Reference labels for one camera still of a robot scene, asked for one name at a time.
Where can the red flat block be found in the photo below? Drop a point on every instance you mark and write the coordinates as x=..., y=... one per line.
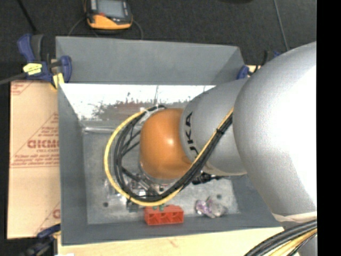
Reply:
x=163, y=217

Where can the purple and clear plastic object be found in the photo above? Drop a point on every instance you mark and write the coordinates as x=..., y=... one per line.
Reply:
x=210, y=208

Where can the brown cardboard board, red print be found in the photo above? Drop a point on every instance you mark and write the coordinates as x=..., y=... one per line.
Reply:
x=32, y=185

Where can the grey metal bin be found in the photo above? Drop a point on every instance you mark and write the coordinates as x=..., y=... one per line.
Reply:
x=149, y=63

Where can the black cylinder on white bracket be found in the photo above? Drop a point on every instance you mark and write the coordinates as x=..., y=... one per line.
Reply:
x=199, y=179

